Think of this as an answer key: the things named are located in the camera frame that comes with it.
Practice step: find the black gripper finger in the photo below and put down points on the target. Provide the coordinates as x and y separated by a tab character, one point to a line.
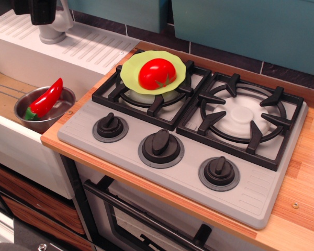
42	12
20	7

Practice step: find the red toy chili pepper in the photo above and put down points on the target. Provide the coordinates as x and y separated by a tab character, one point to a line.
42	105

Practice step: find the red toy tomato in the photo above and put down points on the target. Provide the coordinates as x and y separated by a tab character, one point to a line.
157	73

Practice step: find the white toy sink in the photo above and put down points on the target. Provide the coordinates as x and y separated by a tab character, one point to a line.
81	60

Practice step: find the small steel pot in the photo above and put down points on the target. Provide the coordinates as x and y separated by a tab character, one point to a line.
23	100

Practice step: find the light green plastic plate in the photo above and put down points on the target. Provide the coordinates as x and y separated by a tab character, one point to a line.
131	68

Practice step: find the grey toy faucet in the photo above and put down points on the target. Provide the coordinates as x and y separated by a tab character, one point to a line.
55	32

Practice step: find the black left stove knob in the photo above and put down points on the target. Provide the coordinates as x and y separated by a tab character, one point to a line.
110	129

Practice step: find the black stove knob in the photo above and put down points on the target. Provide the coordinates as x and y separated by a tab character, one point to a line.
110	129
219	174
161	150

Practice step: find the black left burner grate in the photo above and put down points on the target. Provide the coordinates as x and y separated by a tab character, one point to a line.
163	110

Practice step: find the black burner grate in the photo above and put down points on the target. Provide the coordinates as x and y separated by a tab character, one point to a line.
246	120
163	110

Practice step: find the black middle stove knob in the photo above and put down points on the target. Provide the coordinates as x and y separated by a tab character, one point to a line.
161	150

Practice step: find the wooden drawer front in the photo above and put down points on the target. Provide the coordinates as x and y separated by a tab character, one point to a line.
43	209

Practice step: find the toy oven door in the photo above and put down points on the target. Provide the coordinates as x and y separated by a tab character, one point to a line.
135	221

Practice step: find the black right burner grate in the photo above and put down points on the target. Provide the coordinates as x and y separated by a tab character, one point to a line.
246	120

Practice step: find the black right stove knob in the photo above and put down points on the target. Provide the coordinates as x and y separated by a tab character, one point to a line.
219	174

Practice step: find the grey toy stove top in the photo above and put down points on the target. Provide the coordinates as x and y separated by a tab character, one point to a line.
250	202

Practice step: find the black oven door handle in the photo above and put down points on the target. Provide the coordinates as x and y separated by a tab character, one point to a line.
197	243

